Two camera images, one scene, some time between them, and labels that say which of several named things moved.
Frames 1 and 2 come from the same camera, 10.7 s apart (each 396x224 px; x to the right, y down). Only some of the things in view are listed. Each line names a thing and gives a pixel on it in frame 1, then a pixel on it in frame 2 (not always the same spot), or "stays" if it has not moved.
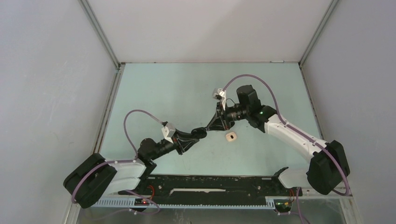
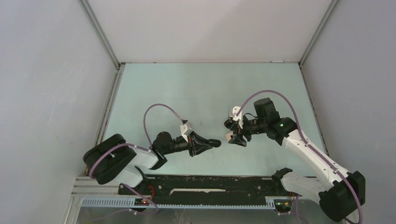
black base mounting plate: [220, 185] stays
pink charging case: [230, 136] stays
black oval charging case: [199, 132] to [214, 142]
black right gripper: [223, 124] to [237, 136]
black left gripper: [182, 141] to [199, 143]
